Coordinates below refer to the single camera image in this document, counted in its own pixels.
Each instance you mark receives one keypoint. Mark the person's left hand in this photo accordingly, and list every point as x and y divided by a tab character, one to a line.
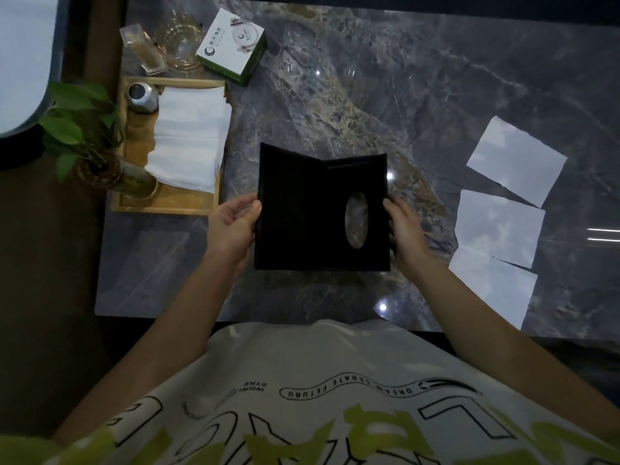
231	234

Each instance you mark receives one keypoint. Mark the person's right hand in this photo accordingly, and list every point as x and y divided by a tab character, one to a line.
408	234

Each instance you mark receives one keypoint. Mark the person's right thumb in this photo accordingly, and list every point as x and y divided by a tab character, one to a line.
390	209

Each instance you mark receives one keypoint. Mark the person's left thumb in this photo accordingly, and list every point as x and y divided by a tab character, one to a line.
248	210

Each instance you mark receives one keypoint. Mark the black tissue box cover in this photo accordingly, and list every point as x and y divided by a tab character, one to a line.
302	213

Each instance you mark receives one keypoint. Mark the person's right forearm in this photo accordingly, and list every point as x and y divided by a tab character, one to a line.
499	341

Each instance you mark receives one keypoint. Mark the person's left forearm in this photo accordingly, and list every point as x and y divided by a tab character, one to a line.
140	346

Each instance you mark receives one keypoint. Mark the wooden tray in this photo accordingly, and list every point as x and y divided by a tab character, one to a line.
167	200

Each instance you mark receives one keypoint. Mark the stack of white tissues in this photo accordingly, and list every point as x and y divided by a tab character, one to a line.
189	137

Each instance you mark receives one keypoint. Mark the white paper tissue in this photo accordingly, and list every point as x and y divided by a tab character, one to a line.
516	159
496	283
499	227

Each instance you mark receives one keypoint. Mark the glass plant vase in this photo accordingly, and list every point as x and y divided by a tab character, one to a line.
118	176

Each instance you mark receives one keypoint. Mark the silver metal canister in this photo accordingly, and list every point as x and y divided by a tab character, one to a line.
142	96

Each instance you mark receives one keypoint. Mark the white and green box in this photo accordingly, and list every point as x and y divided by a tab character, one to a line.
231	45

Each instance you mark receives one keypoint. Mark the clear glass cup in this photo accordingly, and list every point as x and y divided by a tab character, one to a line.
181	41

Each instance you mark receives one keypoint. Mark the clear glass bottle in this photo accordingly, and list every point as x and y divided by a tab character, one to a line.
141	49

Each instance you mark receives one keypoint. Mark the green potted plant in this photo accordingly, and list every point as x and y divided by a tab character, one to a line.
72	123

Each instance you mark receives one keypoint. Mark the white printed t-shirt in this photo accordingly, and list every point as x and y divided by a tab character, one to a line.
339	401

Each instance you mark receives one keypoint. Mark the white chair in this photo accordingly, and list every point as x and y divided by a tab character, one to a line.
24	58

